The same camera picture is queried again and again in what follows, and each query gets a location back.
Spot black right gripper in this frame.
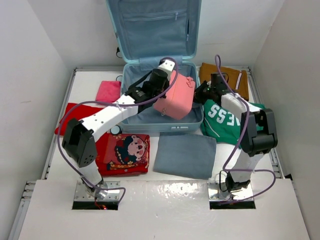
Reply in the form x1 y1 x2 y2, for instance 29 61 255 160
184 79 215 105

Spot pink cosmetic case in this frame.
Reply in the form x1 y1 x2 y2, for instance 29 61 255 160
153 73 196 120

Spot brown trousers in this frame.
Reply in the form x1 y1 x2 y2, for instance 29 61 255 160
198 62 249 101

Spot green lettered jersey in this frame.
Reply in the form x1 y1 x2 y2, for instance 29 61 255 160
200 97 267 148

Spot light blue suitcase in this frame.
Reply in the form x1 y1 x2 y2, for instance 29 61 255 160
105 0 205 133

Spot red cartoon print cloth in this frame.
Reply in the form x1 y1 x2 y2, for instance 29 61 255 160
95 133 150 177

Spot plain red cloth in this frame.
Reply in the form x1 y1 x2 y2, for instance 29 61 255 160
54 102 102 136

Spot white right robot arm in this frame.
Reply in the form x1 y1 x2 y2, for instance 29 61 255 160
193 72 278 193

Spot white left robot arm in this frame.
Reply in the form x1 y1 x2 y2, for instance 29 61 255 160
58 57 179 197

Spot pink folded towel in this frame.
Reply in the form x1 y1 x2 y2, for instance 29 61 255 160
95 80 121 103

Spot lid suitcase wheel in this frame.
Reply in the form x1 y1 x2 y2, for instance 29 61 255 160
116 47 123 59

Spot front left suitcase wheel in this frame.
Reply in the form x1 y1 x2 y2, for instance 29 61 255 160
110 125 122 136

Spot grey folded towel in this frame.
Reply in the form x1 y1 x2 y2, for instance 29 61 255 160
153 133 217 180

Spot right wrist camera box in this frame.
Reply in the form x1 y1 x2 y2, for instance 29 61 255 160
210 72 225 88

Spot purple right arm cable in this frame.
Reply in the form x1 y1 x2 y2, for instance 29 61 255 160
213 54 277 206

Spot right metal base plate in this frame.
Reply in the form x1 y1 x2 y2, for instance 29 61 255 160
207 180 254 203

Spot metal base plate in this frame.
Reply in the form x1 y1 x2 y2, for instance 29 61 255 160
73 180 121 202
207 180 254 203

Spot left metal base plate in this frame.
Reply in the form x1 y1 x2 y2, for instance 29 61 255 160
73 180 121 202

